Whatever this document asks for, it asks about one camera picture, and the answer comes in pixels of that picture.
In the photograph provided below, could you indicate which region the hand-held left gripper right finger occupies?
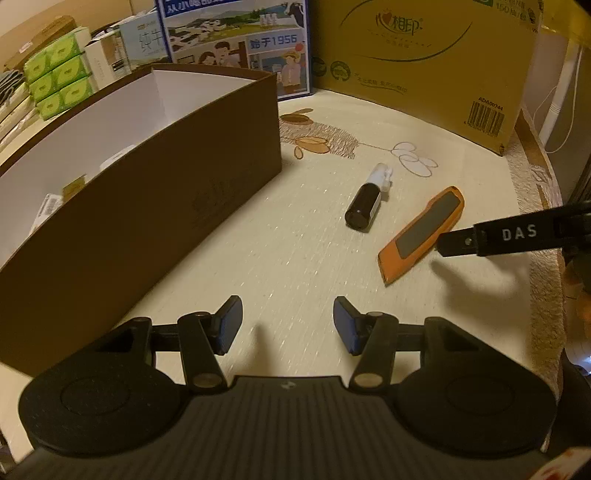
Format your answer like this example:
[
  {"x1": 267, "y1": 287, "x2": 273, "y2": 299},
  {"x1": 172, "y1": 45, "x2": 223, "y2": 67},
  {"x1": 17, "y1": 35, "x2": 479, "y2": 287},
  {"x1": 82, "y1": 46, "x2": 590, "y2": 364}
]
[{"x1": 333, "y1": 295, "x2": 481, "y2": 391}]

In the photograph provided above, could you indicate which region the orange utility knife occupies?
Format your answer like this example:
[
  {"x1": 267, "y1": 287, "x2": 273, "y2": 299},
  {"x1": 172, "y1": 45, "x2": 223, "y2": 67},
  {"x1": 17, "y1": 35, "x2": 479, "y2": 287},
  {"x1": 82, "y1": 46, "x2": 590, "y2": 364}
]
[{"x1": 378, "y1": 185, "x2": 465, "y2": 286}]

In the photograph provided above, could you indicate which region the flat brown cardboard box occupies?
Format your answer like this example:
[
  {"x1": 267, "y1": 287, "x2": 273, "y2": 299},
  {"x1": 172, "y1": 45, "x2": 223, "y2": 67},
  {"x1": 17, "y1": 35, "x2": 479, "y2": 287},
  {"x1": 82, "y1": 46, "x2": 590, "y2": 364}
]
[{"x1": 2, "y1": 16, "x2": 77, "y2": 70}]

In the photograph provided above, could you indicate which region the large yellow cardboard box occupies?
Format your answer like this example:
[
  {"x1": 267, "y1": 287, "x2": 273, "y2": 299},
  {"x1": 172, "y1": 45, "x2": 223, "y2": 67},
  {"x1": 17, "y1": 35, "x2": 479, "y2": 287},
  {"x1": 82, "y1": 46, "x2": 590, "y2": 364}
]
[{"x1": 308, "y1": 0, "x2": 539, "y2": 158}]

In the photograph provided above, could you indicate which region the white pole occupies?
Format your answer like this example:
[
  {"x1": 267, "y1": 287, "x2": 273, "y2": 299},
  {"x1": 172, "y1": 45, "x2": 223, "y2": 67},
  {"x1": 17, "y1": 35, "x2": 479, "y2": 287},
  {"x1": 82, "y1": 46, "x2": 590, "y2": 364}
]
[{"x1": 538, "y1": 41, "x2": 583, "y2": 144}]

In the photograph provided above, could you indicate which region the pale blue carton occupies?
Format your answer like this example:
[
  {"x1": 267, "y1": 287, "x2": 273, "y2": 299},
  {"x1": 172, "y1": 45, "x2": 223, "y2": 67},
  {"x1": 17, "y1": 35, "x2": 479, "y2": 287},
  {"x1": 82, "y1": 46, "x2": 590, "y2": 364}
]
[{"x1": 119, "y1": 16, "x2": 169, "y2": 70}]

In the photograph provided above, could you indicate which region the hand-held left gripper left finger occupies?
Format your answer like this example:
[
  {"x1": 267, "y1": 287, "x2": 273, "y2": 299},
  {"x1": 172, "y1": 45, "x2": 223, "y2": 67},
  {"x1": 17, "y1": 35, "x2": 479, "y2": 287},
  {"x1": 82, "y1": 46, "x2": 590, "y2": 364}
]
[{"x1": 95, "y1": 295, "x2": 244, "y2": 395}]

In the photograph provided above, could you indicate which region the stack of green tissue packs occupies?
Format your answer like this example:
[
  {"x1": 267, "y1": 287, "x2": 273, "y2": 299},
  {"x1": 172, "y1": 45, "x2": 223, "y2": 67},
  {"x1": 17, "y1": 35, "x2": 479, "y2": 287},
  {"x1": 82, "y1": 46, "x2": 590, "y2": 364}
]
[{"x1": 23, "y1": 39, "x2": 95, "y2": 121}]

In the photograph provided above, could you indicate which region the brown cardboard storage box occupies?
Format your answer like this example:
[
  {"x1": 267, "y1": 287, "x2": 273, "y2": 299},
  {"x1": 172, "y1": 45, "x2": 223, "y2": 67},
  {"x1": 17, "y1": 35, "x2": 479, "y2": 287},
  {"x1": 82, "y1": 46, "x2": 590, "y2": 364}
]
[{"x1": 0, "y1": 64, "x2": 283, "y2": 377}]

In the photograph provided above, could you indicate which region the stack of cream packages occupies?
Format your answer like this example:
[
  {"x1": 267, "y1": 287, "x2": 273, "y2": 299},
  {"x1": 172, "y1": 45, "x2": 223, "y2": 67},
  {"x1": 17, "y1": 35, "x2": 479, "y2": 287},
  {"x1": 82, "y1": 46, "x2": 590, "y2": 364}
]
[{"x1": 0, "y1": 83, "x2": 42, "y2": 151}]

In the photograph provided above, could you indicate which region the white medicine carton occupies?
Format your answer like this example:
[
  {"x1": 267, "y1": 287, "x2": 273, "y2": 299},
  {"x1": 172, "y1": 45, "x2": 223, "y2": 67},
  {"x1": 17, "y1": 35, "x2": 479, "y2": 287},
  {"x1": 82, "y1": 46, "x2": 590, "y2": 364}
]
[{"x1": 28, "y1": 175, "x2": 88, "y2": 236}]

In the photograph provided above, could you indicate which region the white box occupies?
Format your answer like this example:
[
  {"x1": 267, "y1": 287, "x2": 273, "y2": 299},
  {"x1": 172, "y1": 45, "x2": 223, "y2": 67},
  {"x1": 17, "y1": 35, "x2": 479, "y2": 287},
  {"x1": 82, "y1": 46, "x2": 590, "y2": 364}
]
[{"x1": 85, "y1": 34, "x2": 132, "y2": 88}]

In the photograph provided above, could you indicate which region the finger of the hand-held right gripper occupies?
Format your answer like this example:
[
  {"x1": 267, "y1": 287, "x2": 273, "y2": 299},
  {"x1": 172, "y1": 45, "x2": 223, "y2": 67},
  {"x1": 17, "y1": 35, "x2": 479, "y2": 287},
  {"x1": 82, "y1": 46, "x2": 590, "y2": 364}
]
[{"x1": 435, "y1": 207, "x2": 568, "y2": 258}]

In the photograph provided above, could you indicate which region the blue illustrated carton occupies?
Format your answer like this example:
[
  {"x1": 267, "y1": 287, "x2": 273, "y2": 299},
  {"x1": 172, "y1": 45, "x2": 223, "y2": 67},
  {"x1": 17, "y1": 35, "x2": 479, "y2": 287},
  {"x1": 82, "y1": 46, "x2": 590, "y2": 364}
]
[{"x1": 154, "y1": 0, "x2": 317, "y2": 101}]

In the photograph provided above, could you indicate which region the black spray bottle white cap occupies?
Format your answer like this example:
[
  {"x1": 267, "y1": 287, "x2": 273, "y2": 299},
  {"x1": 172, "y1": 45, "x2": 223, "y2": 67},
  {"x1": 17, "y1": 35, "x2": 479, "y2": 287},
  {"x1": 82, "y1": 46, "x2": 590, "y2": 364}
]
[{"x1": 345, "y1": 162, "x2": 394, "y2": 232}]

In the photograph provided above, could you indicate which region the grey striped cloth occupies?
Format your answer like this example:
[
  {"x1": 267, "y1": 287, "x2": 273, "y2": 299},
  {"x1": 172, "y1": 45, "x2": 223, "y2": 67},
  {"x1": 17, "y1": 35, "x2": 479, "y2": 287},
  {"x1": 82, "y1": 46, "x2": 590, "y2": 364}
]
[{"x1": 0, "y1": 69, "x2": 26, "y2": 104}]

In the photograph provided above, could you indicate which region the cream floral tablecloth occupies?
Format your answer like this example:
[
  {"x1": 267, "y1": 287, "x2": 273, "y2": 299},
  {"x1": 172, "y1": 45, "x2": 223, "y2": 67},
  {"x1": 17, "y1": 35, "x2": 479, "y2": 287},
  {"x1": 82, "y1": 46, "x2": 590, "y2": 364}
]
[{"x1": 0, "y1": 88, "x2": 568, "y2": 462}]

